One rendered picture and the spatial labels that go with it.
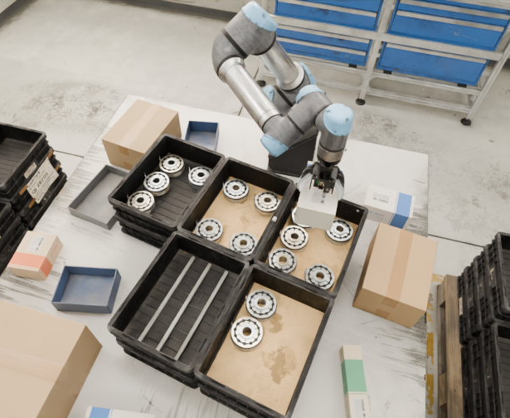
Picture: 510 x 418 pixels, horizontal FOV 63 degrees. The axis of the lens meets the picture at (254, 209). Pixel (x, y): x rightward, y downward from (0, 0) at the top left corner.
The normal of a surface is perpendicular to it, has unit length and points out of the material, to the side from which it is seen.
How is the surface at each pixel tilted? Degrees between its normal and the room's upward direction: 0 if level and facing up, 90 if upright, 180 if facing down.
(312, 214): 90
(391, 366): 0
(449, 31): 90
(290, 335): 0
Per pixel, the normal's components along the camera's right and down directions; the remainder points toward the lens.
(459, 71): -0.25, 0.77
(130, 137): 0.04, -0.59
